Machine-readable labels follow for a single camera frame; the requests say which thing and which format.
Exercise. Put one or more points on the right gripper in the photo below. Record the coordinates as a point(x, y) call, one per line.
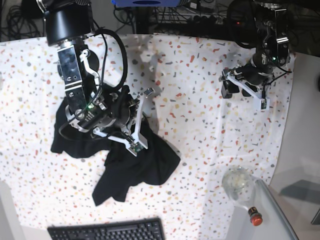
point(113, 110)

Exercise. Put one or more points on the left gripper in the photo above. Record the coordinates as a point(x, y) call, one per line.
point(252, 75)

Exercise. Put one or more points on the black t-shirt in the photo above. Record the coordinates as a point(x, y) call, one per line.
point(152, 166)

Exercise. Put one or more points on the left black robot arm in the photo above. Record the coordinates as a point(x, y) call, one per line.
point(269, 18)

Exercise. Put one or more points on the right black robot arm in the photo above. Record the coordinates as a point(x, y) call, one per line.
point(68, 23)

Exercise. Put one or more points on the terrazzo pattern tablecloth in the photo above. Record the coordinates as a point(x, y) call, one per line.
point(210, 134)

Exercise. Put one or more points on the black power strip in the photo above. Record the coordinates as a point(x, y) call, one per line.
point(237, 20)

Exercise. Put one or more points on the clear bottle orange cap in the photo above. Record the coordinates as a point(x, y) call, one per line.
point(240, 188)

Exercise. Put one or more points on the blue box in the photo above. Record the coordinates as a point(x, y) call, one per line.
point(149, 3)

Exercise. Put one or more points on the black computer keyboard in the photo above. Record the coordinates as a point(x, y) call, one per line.
point(146, 229)

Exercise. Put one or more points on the black wire rack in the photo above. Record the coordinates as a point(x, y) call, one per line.
point(173, 15)

